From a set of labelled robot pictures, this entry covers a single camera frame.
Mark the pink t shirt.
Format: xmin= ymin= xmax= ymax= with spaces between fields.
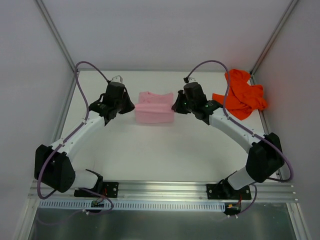
xmin=134 ymin=91 xmax=175 ymax=124

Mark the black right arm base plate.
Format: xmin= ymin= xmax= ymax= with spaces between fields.
xmin=206 ymin=183 xmax=252 ymax=200

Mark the orange t shirt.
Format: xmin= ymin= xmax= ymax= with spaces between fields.
xmin=224 ymin=69 xmax=268 ymax=121

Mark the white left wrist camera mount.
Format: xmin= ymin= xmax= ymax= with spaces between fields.
xmin=110 ymin=75 xmax=123 ymax=84

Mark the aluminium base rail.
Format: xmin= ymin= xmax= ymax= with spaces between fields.
xmin=27 ymin=177 xmax=299 ymax=203

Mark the aluminium frame post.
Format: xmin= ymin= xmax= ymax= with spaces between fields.
xmin=34 ymin=0 xmax=80 ymax=76
xmin=250 ymin=0 xmax=300 ymax=75

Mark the white slotted cable duct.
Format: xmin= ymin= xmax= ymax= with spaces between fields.
xmin=38 ymin=199 xmax=226 ymax=212

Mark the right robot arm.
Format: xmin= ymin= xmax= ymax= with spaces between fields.
xmin=171 ymin=82 xmax=285 ymax=200

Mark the aluminium frame post right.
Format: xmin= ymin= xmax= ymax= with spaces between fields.
xmin=250 ymin=0 xmax=300 ymax=75

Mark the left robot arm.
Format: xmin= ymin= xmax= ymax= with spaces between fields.
xmin=34 ymin=82 xmax=135 ymax=200

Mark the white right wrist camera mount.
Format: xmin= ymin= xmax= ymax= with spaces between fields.
xmin=183 ymin=77 xmax=199 ymax=87

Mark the aluminium frame post left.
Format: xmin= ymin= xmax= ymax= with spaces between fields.
xmin=34 ymin=0 xmax=80 ymax=76

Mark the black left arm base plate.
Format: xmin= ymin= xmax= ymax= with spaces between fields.
xmin=73 ymin=181 xmax=119 ymax=198

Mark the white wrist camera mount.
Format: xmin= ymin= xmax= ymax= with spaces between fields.
xmin=110 ymin=75 xmax=123 ymax=84
xmin=183 ymin=77 xmax=199 ymax=87

